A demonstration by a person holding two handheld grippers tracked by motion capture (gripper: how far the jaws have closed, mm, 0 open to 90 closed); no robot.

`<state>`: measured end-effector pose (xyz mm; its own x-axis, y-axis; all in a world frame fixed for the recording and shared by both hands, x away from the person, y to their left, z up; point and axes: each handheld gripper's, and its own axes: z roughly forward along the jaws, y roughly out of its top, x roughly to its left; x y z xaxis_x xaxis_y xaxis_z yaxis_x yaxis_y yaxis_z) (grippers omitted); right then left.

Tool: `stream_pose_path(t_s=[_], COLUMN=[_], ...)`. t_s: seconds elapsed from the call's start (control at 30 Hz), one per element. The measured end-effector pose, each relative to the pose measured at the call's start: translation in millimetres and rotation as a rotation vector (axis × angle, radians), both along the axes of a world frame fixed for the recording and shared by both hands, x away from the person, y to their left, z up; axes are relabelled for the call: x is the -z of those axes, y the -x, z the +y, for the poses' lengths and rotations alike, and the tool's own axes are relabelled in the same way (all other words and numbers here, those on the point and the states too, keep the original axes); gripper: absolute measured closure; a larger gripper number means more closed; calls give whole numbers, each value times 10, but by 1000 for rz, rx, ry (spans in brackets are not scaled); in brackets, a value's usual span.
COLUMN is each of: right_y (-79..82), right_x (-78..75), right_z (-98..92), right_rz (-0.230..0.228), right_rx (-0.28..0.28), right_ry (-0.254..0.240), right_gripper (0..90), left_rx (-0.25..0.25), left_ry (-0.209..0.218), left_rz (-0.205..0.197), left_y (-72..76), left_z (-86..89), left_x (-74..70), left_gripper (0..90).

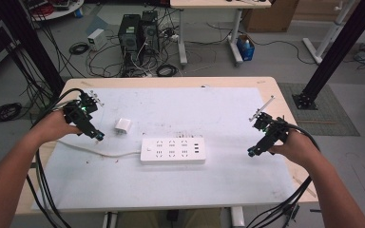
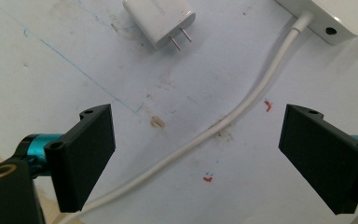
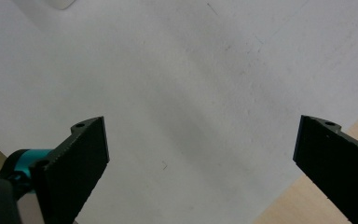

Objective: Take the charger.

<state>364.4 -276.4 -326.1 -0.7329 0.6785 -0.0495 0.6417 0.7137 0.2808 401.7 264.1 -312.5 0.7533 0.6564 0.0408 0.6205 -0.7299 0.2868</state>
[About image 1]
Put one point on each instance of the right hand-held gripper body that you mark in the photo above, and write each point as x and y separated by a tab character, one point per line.
272	130

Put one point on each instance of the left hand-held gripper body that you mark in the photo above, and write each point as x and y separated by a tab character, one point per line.
80	111

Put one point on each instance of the person's left hand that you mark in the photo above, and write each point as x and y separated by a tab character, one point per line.
54	126

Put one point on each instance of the person's right hand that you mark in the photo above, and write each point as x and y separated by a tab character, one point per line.
297	148

